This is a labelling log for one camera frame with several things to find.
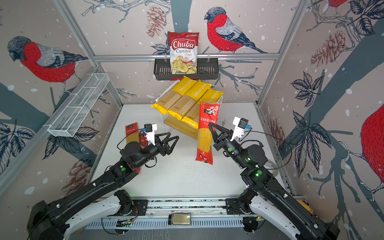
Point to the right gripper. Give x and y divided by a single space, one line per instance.
224 142

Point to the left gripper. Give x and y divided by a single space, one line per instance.
164 149

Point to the red spaghetti box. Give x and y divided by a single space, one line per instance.
208 114
143 140
132 133

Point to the yellow spaghetti bag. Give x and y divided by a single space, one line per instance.
192 117
173 94
188 100

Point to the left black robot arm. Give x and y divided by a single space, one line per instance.
101 198

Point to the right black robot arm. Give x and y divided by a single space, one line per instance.
265 196

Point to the wooden two-tier shelf rack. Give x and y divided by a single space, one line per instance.
181 126

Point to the small glass container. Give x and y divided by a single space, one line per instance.
179 219

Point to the Chuba cassava chips bag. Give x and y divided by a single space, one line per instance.
183 45

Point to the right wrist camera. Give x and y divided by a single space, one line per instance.
241 125

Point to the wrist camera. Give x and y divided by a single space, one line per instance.
241 125
149 132

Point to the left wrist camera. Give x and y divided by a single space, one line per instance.
149 132

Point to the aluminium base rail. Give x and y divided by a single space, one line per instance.
206 213

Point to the white mesh wall basket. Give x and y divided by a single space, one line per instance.
81 101

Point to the horizontal aluminium frame bar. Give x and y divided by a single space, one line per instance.
148 58

